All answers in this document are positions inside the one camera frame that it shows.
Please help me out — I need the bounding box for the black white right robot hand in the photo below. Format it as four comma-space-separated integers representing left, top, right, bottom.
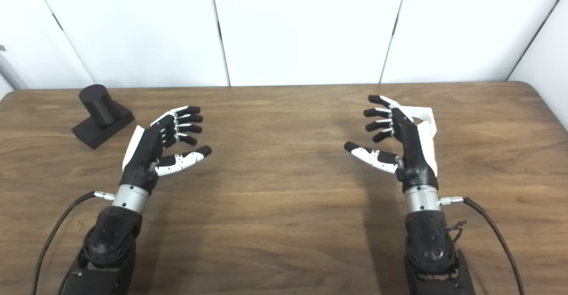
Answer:
344, 94, 440, 193

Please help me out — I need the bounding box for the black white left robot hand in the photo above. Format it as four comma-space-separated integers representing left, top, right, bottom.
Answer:
120, 106, 213, 194

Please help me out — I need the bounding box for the white square piece with hole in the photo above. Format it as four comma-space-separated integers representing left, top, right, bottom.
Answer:
399, 104, 439, 138

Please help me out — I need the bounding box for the black cylinder peg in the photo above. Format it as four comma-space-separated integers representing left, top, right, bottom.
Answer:
71, 84, 135, 150

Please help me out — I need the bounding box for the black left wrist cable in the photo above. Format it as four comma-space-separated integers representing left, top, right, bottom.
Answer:
32, 190, 117, 295

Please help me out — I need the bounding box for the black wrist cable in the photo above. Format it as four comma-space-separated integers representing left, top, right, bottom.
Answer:
32, 190, 117, 295
439, 196, 525, 295

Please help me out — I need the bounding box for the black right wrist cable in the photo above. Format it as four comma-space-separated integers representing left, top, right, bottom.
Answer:
439, 196, 525, 295

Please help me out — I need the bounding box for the thin right arm wire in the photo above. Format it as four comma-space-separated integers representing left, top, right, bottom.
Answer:
447, 220, 467, 243

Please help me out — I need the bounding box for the gray vertical wall post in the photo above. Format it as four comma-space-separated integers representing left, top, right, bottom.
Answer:
0, 44, 28, 90

